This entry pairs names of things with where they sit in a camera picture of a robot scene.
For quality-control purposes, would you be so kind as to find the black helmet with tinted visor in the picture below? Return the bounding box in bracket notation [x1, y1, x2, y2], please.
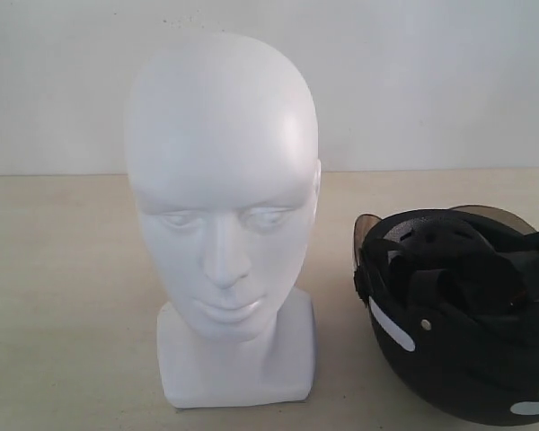
[353, 205, 539, 427]

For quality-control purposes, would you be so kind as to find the white mannequin head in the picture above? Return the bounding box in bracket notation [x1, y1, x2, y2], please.
[124, 33, 322, 409]

